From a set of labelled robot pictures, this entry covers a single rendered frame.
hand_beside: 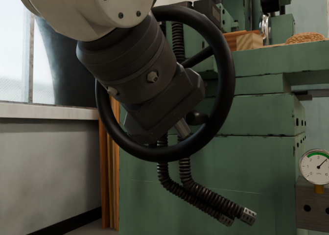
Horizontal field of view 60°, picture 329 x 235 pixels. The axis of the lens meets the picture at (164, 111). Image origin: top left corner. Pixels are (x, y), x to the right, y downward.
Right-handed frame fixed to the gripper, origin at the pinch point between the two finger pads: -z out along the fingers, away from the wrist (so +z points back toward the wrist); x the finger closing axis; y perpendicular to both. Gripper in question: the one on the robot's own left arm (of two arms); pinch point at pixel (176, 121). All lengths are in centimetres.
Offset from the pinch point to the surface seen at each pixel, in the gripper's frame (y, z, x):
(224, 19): 32, -20, 33
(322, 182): -14.2, -21.7, 12.5
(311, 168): -11.6, -20.6, 13.0
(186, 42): 18.2, -5.4, 14.1
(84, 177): 122, -128, -62
